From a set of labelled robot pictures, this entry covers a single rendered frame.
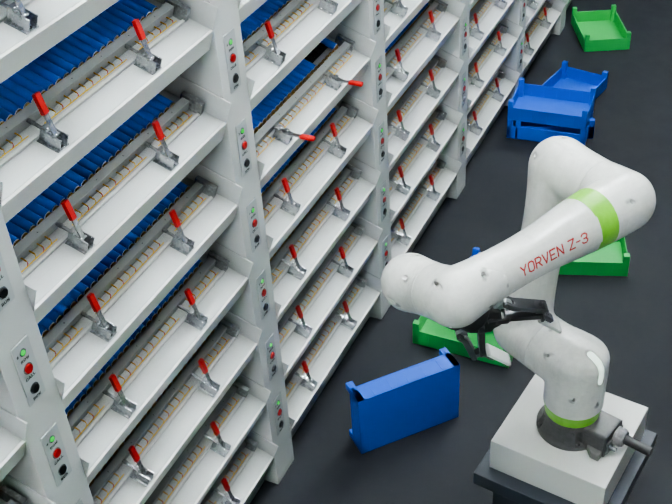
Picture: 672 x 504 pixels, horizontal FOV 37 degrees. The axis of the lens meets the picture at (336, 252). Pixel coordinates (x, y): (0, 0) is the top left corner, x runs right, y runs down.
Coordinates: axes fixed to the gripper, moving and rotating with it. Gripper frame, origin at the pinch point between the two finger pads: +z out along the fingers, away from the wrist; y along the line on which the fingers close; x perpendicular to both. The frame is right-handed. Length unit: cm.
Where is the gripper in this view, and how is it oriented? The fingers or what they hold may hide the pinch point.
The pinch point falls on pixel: (530, 342)
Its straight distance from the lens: 211.5
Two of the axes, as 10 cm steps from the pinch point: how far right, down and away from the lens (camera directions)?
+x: 1.0, 7.6, -6.5
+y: -6.6, 5.4, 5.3
